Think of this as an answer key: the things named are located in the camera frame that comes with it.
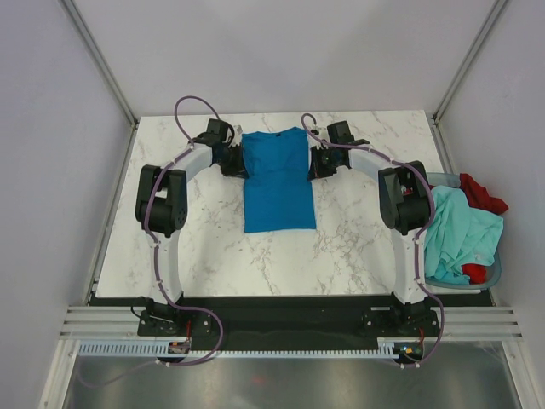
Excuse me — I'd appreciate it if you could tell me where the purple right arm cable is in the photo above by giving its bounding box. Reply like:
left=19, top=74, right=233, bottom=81
left=301, top=112, right=447, bottom=371

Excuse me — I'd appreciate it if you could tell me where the blue t shirt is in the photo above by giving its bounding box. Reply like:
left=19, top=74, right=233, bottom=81
left=242, top=127, right=316, bottom=233

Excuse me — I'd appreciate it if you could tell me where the translucent blue plastic basket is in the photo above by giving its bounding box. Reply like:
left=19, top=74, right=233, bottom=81
left=425, top=171, right=503, bottom=293

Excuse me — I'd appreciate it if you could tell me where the aluminium corner post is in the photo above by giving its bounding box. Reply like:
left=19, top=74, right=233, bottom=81
left=430, top=0, right=511, bottom=126
left=60, top=0, right=139, bottom=129

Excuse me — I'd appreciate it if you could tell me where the red t shirt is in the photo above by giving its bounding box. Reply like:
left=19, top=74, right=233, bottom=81
left=425, top=172, right=510, bottom=285

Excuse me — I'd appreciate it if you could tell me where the white slotted cable duct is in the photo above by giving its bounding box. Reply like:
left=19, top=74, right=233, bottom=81
left=77, top=340, right=422, bottom=359

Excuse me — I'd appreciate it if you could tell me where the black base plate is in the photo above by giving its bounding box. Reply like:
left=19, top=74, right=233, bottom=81
left=89, top=291, right=492, bottom=352

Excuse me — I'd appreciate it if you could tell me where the aluminium left corner post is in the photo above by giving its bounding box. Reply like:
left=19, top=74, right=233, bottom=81
left=60, top=0, right=139, bottom=129

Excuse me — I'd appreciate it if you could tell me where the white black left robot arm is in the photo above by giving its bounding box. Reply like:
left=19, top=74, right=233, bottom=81
left=135, top=118, right=247, bottom=337

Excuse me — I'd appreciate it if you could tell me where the aluminium right corner post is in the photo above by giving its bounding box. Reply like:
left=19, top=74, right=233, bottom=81
left=430, top=0, right=511, bottom=126

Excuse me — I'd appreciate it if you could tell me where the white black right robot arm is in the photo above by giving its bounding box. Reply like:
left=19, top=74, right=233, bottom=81
left=301, top=113, right=438, bottom=336

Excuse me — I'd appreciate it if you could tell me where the teal t shirt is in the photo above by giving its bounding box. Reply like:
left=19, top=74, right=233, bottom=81
left=423, top=186, right=506, bottom=286

